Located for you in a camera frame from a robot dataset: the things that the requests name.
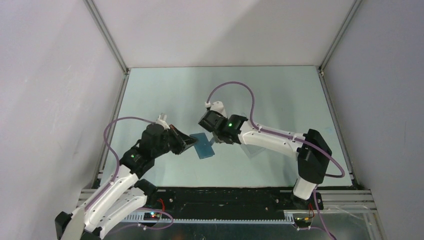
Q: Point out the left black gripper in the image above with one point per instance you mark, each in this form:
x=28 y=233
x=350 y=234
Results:
x=181 y=145

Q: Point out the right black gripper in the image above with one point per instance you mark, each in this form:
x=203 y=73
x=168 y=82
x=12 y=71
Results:
x=224 y=117

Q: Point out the blue card holder wallet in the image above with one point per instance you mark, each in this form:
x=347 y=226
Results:
x=202 y=147

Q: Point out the clear acrylic box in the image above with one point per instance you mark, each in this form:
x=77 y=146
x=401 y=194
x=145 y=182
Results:
x=251 y=150

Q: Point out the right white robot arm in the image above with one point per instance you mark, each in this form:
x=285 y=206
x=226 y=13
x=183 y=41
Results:
x=309 y=149

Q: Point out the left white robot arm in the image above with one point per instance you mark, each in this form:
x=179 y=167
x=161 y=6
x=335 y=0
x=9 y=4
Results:
x=126 y=190

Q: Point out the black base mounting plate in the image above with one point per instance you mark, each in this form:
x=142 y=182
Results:
x=231 y=203

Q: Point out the left aluminium frame rail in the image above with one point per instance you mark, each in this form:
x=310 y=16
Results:
x=117 y=94

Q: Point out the aluminium frame rail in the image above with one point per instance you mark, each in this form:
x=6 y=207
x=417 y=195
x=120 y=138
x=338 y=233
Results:
x=117 y=94
x=322 y=70

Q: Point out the right aluminium frame rail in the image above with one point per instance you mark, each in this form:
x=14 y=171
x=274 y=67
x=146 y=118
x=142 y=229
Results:
x=322 y=70

